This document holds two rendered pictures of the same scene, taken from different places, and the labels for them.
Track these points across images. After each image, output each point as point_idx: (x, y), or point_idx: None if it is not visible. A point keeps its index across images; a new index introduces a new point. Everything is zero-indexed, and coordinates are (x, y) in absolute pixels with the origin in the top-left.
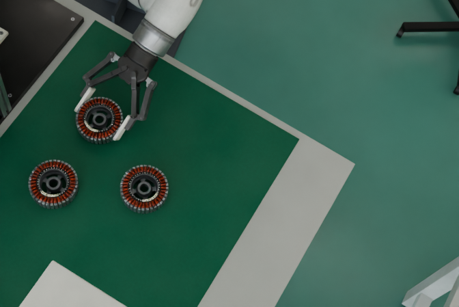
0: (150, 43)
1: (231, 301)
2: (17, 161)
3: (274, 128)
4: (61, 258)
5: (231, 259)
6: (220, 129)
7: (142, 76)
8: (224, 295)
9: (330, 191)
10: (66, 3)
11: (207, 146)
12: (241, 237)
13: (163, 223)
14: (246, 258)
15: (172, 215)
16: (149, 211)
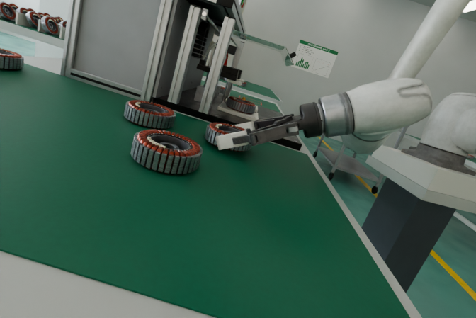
0: (327, 97)
1: None
2: None
3: (398, 310)
4: (60, 111)
5: (7, 268)
6: (308, 226)
7: (293, 120)
8: None
9: None
10: (302, 146)
11: (269, 213)
12: (89, 283)
13: (116, 170)
14: (0, 308)
15: (134, 178)
16: (135, 161)
